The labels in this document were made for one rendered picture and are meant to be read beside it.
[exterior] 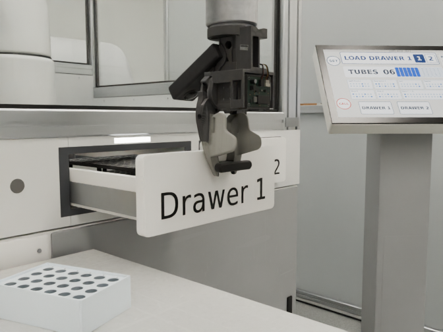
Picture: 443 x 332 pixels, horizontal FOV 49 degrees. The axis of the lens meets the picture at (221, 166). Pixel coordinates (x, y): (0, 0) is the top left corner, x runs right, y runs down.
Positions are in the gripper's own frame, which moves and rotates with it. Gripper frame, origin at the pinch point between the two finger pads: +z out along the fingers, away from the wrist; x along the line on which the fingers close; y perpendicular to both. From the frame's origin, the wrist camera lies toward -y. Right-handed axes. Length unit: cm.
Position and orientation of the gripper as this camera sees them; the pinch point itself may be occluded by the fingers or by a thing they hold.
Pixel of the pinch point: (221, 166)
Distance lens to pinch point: 73.0
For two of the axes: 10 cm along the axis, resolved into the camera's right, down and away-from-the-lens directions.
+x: 6.7, -0.7, 7.4
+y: 7.4, 0.6, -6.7
